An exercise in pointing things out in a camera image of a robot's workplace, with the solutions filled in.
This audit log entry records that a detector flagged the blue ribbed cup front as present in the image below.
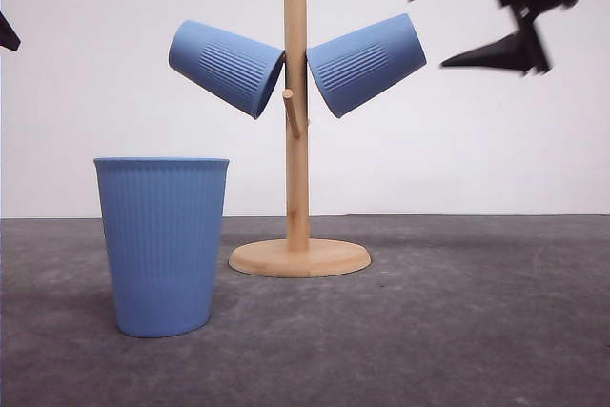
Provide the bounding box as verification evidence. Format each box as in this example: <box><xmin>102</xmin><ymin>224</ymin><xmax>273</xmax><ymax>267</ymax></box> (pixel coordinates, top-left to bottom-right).
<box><xmin>93</xmin><ymin>156</ymin><xmax>230</xmax><ymax>338</ymax></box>

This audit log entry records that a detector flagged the blue ribbed cup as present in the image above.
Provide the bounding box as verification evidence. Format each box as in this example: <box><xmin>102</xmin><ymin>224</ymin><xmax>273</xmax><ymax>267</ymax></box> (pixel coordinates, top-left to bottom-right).
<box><xmin>93</xmin><ymin>156</ymin><xmax>230</xmax><ymax>338</ymax></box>
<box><xmin>169</xmin><ymin>20</ymin><xmax>285</xmax><ymax>119</ymax></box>
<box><xmin>306</xmin><ymin>13</ymin><xmax>427</xmax><ymax>118</ymax></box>

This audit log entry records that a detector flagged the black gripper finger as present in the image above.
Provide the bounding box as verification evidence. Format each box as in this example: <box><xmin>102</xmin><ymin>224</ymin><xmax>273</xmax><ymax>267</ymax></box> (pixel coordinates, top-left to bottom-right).
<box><xmin>0</xmin><ymin>11</ymin><xmax>21</xmax><ymax>52</ymax></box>

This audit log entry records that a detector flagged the wooden cup tree stand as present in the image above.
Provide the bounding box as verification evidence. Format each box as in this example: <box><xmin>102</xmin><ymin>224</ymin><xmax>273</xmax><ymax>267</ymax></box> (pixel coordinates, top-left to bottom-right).
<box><xmin>229</xmin><ymin>0</ymin><xmax>372</xmax><ymax>278</ymax></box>

